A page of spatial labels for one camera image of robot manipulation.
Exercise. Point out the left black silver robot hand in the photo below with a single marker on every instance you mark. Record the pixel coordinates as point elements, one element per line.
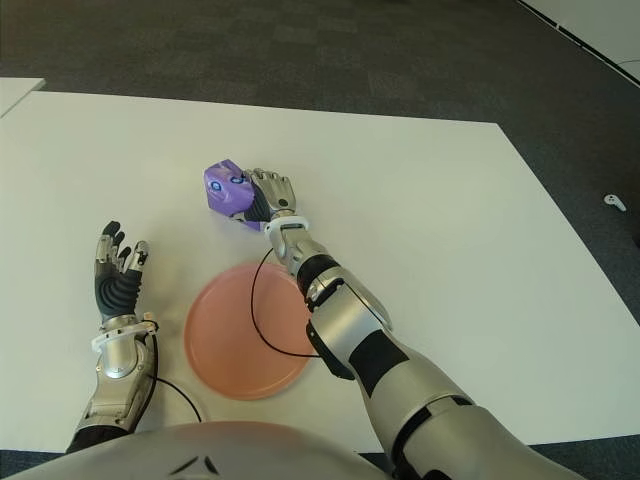
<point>117,290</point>

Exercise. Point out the white handheld controller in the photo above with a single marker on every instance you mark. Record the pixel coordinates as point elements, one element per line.
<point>614,202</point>

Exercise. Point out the white side table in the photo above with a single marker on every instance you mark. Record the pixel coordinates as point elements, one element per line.
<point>15,92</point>

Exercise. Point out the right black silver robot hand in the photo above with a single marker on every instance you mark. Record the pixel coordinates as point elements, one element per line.
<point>277,195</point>

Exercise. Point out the purple tissue paper pack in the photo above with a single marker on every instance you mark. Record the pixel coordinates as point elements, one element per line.
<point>227,192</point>

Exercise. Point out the silver robot torso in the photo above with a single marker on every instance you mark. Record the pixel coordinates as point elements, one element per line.
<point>225,450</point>

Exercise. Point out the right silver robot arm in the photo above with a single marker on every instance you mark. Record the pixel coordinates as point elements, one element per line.
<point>345,320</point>

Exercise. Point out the pink round plate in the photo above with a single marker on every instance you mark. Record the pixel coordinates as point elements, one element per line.
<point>225,340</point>

